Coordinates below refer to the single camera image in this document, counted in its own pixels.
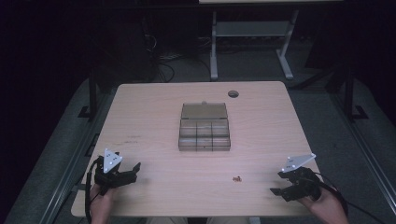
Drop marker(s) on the clear plastic compartment box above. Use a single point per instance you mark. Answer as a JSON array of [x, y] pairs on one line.
[[204, 130]]

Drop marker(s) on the person's right hand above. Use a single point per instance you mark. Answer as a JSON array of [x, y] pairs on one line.
[[325, 202]]

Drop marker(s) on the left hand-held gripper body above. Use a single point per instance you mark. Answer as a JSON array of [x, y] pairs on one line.
[[109, 161]]

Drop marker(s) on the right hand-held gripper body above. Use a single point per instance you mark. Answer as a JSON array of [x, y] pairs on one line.
[[303, 183]]

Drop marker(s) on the aluminium side rail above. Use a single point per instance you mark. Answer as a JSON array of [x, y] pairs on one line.
[[364, 149], [70, 174]]

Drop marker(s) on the small brown screws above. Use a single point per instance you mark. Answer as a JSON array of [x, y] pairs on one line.
[[237, 179]]

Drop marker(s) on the black stand post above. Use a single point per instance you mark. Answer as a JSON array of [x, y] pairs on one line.
[[350, 93], [92, 93]]

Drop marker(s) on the white metal table frame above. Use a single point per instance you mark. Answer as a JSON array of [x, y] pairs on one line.
[[250, 29]]

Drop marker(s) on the person's left hand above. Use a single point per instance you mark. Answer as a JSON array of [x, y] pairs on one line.
[[102, 199]]

